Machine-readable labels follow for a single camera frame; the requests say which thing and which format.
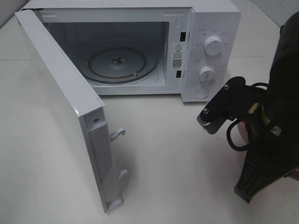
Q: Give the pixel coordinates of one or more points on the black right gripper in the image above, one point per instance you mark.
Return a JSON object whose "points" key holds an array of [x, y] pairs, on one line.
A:
{"points": [[272, 122]]}

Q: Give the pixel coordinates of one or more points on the round white door button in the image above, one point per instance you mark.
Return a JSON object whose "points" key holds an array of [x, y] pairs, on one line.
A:
{"points": [[202, 93]]}

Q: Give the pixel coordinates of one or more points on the white microwave door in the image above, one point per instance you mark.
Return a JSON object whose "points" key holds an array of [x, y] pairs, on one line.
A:
{"points": [[77, 108]]}

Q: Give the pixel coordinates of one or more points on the pink round plate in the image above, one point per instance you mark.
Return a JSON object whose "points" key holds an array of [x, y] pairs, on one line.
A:
{"points": [[242, 134]]}

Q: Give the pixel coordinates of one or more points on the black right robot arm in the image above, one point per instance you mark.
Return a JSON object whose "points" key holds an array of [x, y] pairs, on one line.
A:
{"points": [[284, 73]]}

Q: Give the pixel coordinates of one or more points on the lower white timer knob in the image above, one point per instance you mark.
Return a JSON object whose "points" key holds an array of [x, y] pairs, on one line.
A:
{"points": [[206, 73]]}

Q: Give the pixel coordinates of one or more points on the upper white power knob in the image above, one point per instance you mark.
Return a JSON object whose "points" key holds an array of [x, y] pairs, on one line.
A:
{"points": [[213, 45]]}

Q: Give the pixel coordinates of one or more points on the white microwave oven body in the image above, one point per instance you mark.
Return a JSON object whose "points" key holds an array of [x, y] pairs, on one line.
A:
{"points": [[83, 27]]}

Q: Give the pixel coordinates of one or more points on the white warning label sticker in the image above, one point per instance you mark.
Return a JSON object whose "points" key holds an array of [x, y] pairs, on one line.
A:
{"points": [[179, 50]]}

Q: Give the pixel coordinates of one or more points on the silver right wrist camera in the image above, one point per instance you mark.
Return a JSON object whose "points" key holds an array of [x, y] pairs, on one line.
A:
{"points": [[214, 114]]}

